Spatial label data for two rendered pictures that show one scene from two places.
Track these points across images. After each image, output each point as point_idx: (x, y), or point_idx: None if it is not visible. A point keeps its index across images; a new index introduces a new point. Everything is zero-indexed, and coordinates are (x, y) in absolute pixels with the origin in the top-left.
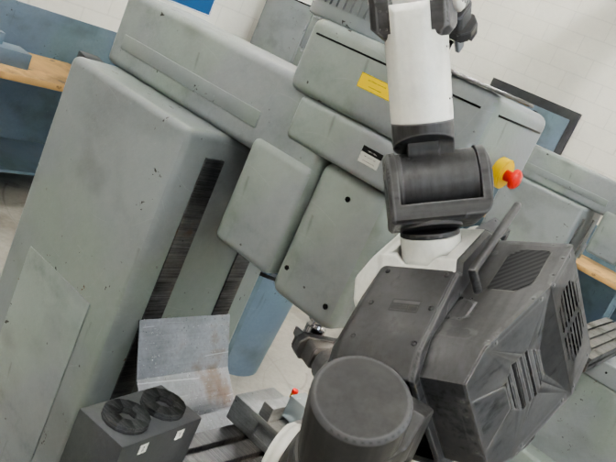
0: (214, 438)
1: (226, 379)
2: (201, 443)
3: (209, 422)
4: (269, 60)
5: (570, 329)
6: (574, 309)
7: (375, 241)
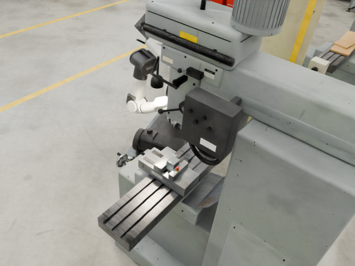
0: (198, 168)
1: (205, 206)
2: (202, 164)
3: (202, 193)
4: (279, 57)
5: (140, 24)
6: (143, 17)
7: None
